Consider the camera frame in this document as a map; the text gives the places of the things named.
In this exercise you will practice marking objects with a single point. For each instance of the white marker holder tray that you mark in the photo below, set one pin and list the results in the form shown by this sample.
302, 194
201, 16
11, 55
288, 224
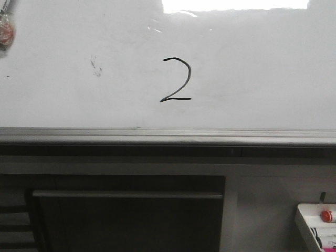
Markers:
307, 216

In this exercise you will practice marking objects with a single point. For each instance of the black white marker in tray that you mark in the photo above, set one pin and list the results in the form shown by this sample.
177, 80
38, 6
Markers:
325, 237

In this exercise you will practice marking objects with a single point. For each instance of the dark cabinet panel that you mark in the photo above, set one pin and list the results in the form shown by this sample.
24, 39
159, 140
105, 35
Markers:
111, 212

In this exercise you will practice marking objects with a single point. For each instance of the pink item in tray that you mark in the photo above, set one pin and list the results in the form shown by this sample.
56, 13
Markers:
329, 249

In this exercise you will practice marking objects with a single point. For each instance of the red capped marker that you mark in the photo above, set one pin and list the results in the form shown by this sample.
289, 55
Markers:
328, 216

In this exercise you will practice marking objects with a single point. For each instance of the white whiteboard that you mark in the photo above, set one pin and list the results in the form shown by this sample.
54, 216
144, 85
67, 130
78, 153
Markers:
170, 72

